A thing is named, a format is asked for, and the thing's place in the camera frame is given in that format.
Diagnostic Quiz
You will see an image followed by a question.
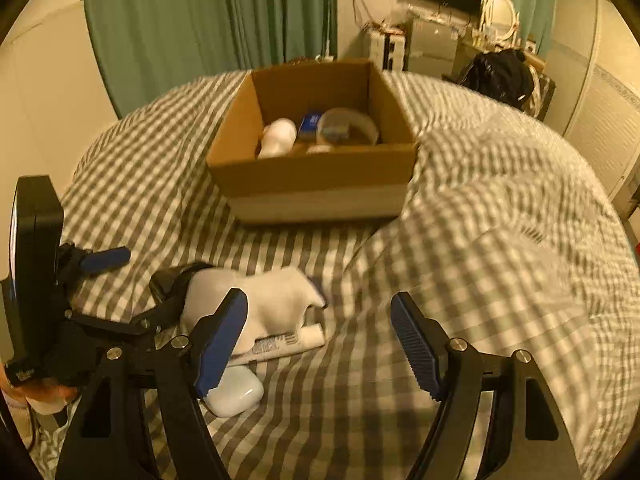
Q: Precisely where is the white cloth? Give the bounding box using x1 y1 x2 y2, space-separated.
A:
179 266 327 357

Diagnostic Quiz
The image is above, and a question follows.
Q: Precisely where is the grey cabinet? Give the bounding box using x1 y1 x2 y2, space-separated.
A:
407 14 459 79

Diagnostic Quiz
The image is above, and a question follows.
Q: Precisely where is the narrow green curtain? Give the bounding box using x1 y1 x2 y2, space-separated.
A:
492 0 557 57

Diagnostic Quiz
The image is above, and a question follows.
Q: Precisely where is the clear plastic round container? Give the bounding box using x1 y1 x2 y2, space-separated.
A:
316 107 379 147

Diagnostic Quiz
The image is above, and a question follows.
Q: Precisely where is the white suitcase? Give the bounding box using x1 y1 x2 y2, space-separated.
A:
367 25 409 72

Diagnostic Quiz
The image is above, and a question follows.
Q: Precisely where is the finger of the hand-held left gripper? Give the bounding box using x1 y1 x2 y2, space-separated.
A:
67 262 213 351
60 246 132 278

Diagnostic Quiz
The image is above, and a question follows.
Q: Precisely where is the black bag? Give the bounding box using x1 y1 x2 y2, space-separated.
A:
459 48 539 109

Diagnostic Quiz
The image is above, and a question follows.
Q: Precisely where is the small blue box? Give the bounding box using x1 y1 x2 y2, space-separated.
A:
299 109 324 139

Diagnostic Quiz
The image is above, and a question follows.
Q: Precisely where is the person's left hand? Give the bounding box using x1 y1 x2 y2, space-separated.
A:
0 365 78 413

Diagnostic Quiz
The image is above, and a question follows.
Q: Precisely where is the white wardrobe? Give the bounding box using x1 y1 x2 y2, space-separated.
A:
544 0 640 213

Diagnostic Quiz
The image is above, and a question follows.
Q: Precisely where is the white oval mirror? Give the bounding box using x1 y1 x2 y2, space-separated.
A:
481 0 519 42

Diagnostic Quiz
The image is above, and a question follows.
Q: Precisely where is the white earbuds case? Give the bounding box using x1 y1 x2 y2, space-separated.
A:
204 365 265 419

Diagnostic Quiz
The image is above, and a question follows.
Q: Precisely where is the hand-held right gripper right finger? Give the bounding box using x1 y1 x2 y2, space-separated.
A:
390 291 583 480

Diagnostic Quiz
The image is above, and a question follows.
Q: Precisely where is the brown cardboard box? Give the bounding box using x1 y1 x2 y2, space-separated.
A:
205 58 419 225

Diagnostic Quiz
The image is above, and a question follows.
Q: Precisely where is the wide green curtain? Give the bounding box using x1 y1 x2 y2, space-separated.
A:
78 0 339 117

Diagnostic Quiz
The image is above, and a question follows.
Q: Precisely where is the white plastic bottle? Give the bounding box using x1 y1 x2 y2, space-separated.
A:
257 118 297 160

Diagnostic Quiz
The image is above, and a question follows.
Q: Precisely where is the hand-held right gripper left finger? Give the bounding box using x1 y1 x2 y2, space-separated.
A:
55 287 249 480

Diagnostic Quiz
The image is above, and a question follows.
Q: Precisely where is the white printed tube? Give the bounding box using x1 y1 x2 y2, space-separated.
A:
229 323 327 367

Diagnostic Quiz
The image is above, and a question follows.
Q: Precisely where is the grey checkered blanket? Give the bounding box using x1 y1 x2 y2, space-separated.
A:
30 69 640 480

